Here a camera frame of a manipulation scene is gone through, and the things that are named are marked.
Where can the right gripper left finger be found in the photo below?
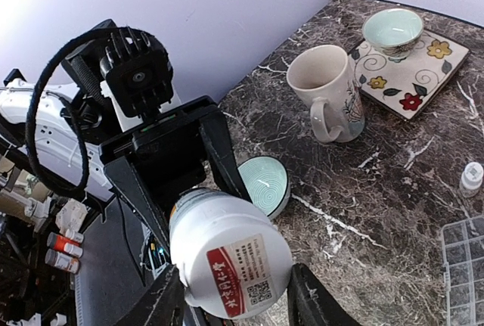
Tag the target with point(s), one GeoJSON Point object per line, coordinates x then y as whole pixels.
{"type": "Point", "coordinates": [163, 304]}

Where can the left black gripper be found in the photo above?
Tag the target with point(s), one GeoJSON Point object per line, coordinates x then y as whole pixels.
{"type": "Point", "coordinates": [152, 164]}

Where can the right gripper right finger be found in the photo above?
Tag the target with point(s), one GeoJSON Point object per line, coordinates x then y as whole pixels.
{"type": "Point", "coordinates": [310, 303]}

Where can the white pill bottle orange label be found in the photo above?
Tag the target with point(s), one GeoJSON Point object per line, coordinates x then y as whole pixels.
{"type": "Point", "coordinates": [233, 262]}

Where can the clear plastic pill organizer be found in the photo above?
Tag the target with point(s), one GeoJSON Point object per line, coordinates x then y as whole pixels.
{"type": "Point", "coordinates": [462, 250]}

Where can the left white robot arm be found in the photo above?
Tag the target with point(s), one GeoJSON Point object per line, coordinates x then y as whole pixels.
{"type": "Point", "coordinates": [53, 134]}

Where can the celadon bowl front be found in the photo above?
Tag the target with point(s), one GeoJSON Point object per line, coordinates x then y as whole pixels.
{"type": "Point", "coordinates": [268, 184]}

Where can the white ceramic mug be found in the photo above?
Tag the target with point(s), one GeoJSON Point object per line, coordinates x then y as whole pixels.
{"type": "Point", "coordinates": [323, 80]}

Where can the small white vial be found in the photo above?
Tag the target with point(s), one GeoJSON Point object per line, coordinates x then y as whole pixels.
{"type": "Point", "coordinates": [471, 179]}

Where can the square floral plate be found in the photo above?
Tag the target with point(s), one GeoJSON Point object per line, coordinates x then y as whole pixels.
{"type": "Point", "coordinates": [406, 86]}

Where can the celadon bowl on plate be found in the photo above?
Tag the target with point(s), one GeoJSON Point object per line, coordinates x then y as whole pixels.
{"type": "Point", "coordinates": [393, 32]}

